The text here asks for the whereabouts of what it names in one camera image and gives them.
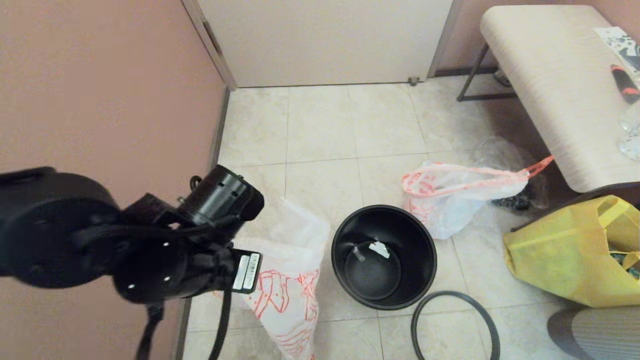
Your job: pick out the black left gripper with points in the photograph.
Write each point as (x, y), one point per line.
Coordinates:
(222, 197)

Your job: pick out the white trash bag red print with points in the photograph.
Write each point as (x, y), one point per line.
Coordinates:
(290, 300)

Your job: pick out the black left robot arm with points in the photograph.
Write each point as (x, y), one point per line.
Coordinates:
(55, 230)

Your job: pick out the black trash bin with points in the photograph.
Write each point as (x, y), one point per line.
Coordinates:
(415, 280)

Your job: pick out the clear plastic bag dark contents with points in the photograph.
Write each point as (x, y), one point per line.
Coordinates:
(500, 149)

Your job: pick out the yellow plastic shopping bag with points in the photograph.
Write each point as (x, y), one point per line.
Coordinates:
(550, 260)

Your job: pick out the small clear plastic piece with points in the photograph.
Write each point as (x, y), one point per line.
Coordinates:
(359, 254)

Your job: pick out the white paper scrap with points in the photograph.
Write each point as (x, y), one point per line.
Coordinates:
(380, 249)

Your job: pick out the white door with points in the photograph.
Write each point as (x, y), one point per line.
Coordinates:
(325, 40)

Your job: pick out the small metal door stopper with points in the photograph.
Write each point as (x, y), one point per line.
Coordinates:
(413, 81)

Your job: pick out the small grey white object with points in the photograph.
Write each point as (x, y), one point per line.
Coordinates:
(501, 78)

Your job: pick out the beige wooden table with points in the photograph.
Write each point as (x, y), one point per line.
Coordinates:
(550, 75)

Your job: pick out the grey ribbed round object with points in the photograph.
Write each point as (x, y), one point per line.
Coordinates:
(600, 335)

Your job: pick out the clear crumpled plastic wrap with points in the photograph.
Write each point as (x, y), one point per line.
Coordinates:
(631, 135)

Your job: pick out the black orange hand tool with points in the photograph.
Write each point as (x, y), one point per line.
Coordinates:
(625, 85)

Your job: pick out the black white printed paper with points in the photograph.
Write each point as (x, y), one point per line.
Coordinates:
(616, 41)

